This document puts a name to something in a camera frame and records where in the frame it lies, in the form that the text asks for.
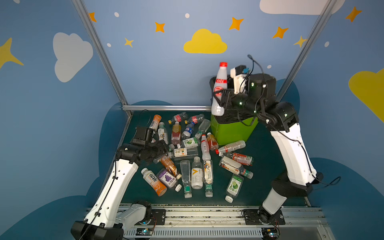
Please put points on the purple grape juice bottle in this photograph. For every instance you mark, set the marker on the purple grape juice bottle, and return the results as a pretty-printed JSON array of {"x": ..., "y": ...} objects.
[{"x": 169, "y": 180}]

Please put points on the dark red juice bottle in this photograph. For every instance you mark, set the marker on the dark red juice bottle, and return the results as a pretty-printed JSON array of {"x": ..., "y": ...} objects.
[{"x": 176, "y": 134}]

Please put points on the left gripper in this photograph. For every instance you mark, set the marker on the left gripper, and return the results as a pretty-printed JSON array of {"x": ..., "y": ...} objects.
[{"x": 160, "y": 147}]

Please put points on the green trash bin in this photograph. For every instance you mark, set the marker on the green trash bin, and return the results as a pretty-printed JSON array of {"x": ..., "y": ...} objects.
[{"x": 226, "y": 133}]

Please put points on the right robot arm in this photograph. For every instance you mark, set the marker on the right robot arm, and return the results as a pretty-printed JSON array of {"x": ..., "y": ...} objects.
[{"x": 281, "y": 119}]

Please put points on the red white label clear bottle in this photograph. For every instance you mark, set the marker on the red white label clear bottle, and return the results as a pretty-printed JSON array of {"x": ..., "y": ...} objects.
[{"x": 235, "y": 167}]

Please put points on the bird label green cap bottle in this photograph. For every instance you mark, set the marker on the bird label green cap bottle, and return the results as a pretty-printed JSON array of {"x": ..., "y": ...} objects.
[{"x": 208, "y": 178}]

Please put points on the lime label bottle front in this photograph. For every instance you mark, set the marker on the lime label bottle front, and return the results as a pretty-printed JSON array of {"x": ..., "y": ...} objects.
[{"x": 233, "y": 188}]

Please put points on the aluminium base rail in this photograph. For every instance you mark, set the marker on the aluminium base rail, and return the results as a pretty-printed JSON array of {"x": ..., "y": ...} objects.
[{"x": 177, "y": 222}]

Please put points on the lime label square bottle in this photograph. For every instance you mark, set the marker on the lime label square bottle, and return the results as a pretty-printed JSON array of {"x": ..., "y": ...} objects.
[{"x": 190, "y": 143}]

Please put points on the blue label bottle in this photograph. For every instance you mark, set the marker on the blue label bottle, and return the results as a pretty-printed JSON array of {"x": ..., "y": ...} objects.
[{"x": 186, "y": 134}]

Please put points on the orange tea bottle white cap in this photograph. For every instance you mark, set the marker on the orange tea bottle white cap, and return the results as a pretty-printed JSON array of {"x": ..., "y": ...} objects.
[{"x": 213, "y": 144}]

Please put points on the clear tall bottle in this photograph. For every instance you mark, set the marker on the clear tall bottle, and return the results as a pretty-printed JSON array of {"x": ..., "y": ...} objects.
[{"x": 186, "y": 178}]

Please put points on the clear bottle yellow cap red label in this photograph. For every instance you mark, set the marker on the clear bottle yellow cap red label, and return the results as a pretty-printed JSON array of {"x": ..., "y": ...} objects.
[{"x": 178, "y": 118}]

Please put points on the brown milk tea bottle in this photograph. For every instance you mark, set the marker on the brown milk tea bottle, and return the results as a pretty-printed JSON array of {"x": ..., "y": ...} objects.
[{"x": 170, "y": 166}]

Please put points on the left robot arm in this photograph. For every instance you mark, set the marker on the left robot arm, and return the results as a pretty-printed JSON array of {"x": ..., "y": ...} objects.
[{"x": 114, "y": 189}]

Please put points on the black bin liner bag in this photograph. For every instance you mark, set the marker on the black bin liner bag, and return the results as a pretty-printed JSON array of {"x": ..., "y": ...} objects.
[{"x": 265, "y": 98}]

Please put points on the osmanthus oolong square bottle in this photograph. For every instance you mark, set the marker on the osmanthus oolong square bottle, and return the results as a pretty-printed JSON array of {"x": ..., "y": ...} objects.
[{"x": 184, "y": 154}]

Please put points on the white bottle red cap lying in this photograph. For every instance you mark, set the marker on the white bottle red cap lying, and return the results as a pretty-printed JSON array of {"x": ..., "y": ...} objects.
[{"x": 231, "y": 147}]

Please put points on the red label crushed bottle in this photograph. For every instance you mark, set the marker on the red label crushed bottle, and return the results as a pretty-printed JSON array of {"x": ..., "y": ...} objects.
[{"x": 240, "y": 158}]

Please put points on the orange milk tea bottle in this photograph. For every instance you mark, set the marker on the orange milk tea bottle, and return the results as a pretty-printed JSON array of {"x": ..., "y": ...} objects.
[{"x": 154, "y": 182}]

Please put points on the white slim bottle red cap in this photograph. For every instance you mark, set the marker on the white slim bottle red cap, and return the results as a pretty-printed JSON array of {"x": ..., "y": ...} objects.
[{"x": 205, "y": 149}]

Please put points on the aluminium frame back bar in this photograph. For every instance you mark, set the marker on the aluminium frame back bar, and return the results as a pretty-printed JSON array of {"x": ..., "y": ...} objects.
[{"x": 166, "y": 108}]

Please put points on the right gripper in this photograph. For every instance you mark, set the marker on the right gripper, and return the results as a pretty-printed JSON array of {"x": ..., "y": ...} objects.
[{"x": 226, "y": 100}]

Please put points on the white yellow V bottle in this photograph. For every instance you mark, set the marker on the white yellow V bottle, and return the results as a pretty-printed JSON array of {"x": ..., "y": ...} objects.
[{"x": 197, "y": 174}]

